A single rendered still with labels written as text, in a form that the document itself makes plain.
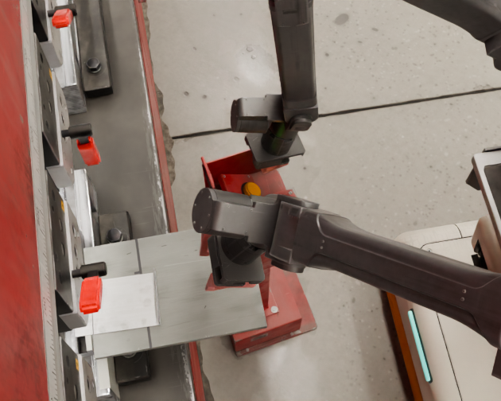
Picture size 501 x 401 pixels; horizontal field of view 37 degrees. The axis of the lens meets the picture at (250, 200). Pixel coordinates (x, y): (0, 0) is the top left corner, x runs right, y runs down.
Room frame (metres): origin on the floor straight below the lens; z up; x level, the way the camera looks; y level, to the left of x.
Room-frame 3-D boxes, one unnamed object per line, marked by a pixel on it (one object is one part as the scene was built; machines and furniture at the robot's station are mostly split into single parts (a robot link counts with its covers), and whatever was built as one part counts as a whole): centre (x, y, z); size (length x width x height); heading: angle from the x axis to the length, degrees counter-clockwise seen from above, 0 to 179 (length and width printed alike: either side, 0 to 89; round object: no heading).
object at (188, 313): (0.37, 0.12, 1.00); 0.26 x 0.18 x 0.01; 100
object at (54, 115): (0.52, 0.30, 1.26); 0.15 x 0.09 x 0.17; 10
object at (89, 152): (0.51, 0.23, 1.20); 0.04 x 0.02 x 0.10; 100
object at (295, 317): (0.63, -0.04, 0.06); 0.25 x 0.20 x 0.12; 109
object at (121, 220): (0.40, 0.22, 0.89); 0.30 x 0.05 x 0.03; 10
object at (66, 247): (0.32, 0.26, 1.26); 0.15 x 0.09 x 0.17; 10
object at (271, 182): (0.62, -0.01, 0.75); 0.20 x 0.16 x 0.18; 19
